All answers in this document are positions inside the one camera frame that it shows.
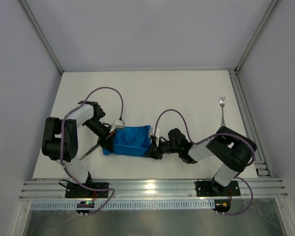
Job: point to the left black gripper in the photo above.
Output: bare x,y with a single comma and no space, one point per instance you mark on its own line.
107,140

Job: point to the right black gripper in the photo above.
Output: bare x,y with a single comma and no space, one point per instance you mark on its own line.
155,150

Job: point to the blue cloth napkin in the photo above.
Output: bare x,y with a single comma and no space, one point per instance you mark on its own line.
131,141

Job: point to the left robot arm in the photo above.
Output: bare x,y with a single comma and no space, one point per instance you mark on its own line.
60,140

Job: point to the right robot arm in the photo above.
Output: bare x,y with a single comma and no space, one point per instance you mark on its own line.
235,151

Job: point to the silver table knife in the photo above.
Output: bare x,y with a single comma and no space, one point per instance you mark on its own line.
89,151

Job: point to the left controller board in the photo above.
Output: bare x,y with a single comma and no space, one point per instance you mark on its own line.
84,207

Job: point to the controller board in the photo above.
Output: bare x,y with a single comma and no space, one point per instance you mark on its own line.
84,207
222,206

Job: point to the silver fork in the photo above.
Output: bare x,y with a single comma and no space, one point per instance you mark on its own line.
222,105

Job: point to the right controller board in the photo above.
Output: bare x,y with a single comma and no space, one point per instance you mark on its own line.
222,206

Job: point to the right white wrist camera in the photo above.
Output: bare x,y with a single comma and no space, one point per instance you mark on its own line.
154,134

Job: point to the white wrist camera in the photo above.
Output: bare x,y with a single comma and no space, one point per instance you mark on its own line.
154,134
117,125

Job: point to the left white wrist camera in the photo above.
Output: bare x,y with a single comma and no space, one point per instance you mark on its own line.
117,125

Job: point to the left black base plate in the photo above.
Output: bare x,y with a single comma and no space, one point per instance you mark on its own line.
74,191

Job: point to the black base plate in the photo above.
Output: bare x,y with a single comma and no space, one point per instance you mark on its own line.
210,188
74,191

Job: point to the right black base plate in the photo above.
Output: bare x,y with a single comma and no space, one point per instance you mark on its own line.
210,188

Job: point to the aluminium front rail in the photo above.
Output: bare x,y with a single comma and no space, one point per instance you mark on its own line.
153,189

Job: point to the aluminium rail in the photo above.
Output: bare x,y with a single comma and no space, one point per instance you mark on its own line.
250,128
153,189

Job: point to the slotted grey cable duct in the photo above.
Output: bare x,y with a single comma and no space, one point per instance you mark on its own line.
126,204

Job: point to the right side aluminium rail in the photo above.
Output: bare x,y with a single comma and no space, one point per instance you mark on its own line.
250,128

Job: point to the left aluminium frame post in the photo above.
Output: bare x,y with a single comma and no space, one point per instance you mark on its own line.
40,34

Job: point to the aluminium frame post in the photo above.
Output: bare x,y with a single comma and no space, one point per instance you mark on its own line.
263,23
40,34

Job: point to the right aluminium frame post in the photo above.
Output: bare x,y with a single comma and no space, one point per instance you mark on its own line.
263,23

